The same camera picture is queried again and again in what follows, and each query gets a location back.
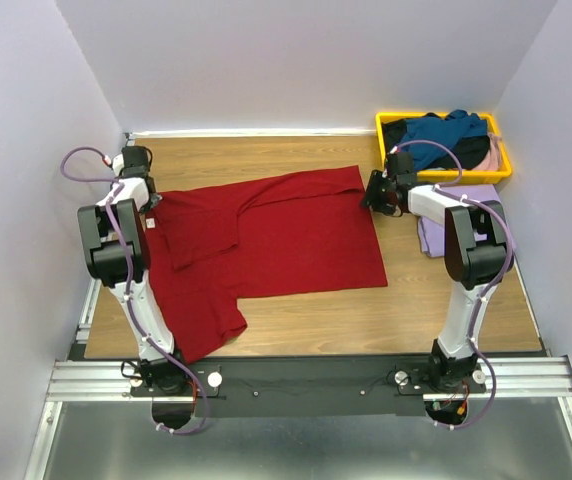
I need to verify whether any red t shirt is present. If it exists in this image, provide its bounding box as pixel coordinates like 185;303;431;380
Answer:
145;166;388;364

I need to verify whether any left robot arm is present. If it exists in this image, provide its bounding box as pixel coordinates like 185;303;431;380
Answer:
77;145;190;396

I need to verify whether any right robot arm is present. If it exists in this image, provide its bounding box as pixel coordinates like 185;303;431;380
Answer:
361;148;514;393

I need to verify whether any folded purple t shirt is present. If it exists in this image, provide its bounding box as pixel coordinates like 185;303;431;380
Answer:
410;184;500;258

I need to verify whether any black t shirt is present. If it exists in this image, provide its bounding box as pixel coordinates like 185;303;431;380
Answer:
381;112;492;171

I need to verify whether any pink t shirt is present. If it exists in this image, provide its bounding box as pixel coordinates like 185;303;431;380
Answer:
475;133;502;172

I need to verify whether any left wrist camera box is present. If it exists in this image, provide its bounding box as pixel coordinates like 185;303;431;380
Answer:
110;154;125;178

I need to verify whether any aluminium front rail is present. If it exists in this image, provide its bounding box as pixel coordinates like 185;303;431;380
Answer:
46;357;572;402

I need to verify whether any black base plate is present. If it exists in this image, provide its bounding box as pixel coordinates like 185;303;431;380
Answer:
132;354;490;418

